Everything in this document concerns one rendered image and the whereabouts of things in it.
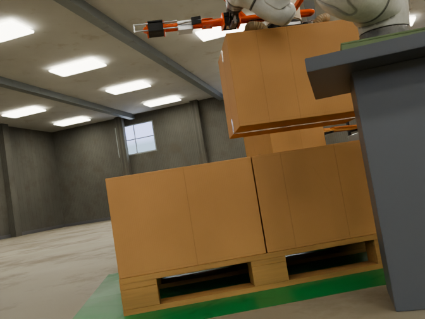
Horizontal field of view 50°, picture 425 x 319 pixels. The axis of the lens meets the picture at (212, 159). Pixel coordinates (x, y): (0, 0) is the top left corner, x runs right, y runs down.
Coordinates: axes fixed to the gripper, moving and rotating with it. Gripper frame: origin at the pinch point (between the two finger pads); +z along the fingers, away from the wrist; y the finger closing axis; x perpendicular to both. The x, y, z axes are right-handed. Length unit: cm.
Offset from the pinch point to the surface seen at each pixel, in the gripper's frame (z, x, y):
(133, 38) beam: 727, -64, -266
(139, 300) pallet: -20, -57, 115
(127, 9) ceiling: 609, -63, -279
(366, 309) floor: -68, 14, 120
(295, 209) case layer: -19, 10, 90
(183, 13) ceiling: 659, 42, -279
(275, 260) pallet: -20, -1, 109
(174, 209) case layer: -19, -38, 82
